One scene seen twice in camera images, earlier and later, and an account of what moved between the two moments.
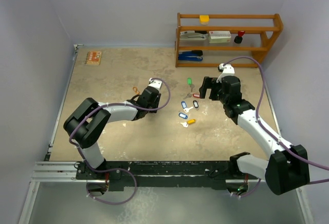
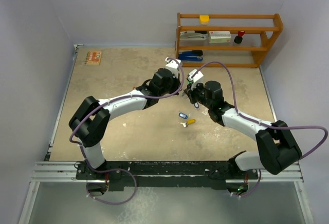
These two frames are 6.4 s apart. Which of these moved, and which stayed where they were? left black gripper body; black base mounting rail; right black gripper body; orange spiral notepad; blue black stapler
Moved: right black gripper body; left black gripper body
Stayed: black base mounting rail; orange spiral notepad; blue black stapler
